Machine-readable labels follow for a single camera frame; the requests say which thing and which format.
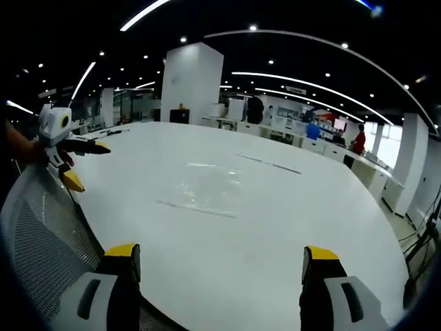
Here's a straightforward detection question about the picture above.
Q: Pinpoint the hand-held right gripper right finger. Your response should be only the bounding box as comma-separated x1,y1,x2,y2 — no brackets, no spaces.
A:
298,245,392,331

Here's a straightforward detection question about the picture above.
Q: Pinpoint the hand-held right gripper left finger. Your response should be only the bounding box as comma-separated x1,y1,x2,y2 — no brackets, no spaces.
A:
57,243,142,331

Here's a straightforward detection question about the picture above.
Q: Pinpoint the large clear food packaging bag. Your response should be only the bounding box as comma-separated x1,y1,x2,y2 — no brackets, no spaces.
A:
156,161,243,220

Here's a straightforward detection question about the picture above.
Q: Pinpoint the person's left hand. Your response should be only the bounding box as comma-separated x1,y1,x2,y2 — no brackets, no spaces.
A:
5,119,50,163

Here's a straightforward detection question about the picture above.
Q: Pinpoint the grey mesh office chair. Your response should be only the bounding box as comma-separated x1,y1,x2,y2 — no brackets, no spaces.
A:
0,161,180,331

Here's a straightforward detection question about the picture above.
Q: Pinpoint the black and orange box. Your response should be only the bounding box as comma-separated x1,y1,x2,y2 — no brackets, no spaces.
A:
169,107,191,125

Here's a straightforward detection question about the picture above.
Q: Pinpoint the white square pillar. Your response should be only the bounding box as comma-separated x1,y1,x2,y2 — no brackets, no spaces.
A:
160,41,225,126

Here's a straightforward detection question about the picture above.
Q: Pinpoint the black stand with cables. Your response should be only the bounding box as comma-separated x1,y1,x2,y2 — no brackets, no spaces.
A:
401,185,441,287

